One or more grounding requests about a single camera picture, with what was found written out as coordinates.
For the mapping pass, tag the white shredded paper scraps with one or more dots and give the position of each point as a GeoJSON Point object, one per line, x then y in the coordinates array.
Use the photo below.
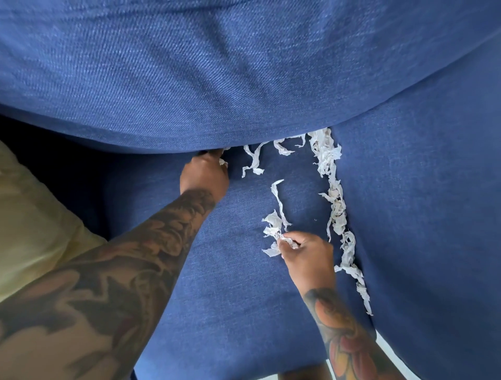
{"type": "Point", "coordinates": [330, 156]}

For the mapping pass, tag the person's left forearm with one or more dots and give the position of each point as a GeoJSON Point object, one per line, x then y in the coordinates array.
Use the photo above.
{"type": "Point", "coordinates": [98, 293]}

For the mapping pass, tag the person's right forearm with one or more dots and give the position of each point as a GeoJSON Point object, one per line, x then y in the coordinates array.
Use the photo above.
{"type": "Point", "coordinates": [344, 340]}

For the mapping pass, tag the blue sofa back cushion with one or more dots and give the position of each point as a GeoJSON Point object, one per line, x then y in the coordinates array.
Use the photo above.
{"type": "Point", "coordinates": [235, 70]}

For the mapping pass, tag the person's right leg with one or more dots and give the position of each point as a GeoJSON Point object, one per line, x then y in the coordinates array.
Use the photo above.
{"type": "Point", "coordinates": [301, 374]}

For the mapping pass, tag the person's right hand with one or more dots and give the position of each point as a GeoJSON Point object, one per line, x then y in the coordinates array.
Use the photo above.
{"type": "Point", "coordinates": [309, 262]}

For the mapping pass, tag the person's left hand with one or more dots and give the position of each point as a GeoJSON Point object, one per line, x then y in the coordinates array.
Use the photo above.
{"type": "Point", "coordinates": [203, 176]}

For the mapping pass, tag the blue fabric sofa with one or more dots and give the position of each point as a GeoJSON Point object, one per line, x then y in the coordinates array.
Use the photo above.
{"type": "Point", "coordinates": [430, 195]}

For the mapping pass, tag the yellow throw pillow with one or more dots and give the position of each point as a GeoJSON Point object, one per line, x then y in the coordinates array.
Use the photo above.
{"type": "Point", "coordinates": [31, 235]}

